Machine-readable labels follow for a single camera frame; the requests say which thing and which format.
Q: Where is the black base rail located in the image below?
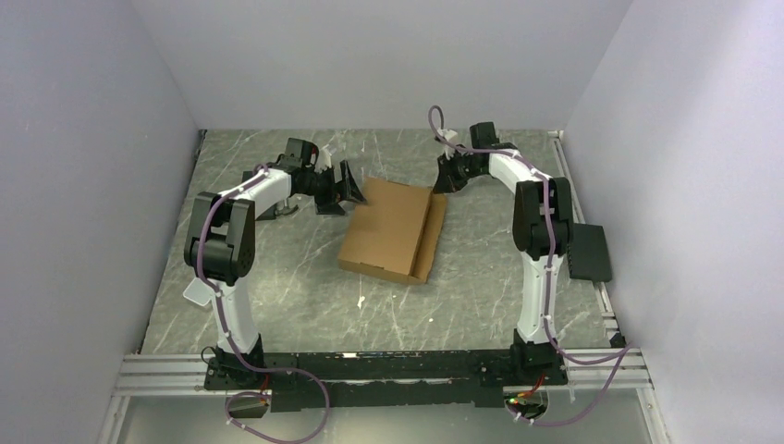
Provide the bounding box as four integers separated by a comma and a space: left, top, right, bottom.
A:
204, 348, 568, 413

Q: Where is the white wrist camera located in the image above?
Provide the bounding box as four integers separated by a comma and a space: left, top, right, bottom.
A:
435, 129, 459, 144
312, 144, 336, 173

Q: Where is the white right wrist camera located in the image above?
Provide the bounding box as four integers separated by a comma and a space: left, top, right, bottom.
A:
435, 129, 459, 144

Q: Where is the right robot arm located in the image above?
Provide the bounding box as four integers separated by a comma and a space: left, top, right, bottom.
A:
432, 122, 574, 384

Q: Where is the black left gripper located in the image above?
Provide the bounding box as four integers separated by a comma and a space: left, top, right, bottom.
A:
300, 161, 367, 216

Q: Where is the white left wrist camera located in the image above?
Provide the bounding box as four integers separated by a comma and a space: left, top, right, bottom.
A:
312, 144, 336, 173

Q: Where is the aluminium frame rail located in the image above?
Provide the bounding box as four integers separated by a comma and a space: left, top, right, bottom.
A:
113, 354, 210, 397

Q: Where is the brown cardboard box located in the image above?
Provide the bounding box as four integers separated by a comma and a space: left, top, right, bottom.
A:
337, 177, 447, 285

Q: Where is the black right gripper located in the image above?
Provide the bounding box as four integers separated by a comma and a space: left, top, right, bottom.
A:
433, 150, 484, 195

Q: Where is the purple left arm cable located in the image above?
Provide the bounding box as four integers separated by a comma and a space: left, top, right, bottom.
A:
192, 164, 332, 444

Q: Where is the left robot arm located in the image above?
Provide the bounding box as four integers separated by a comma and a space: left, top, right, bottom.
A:
183, 138, 367, 389

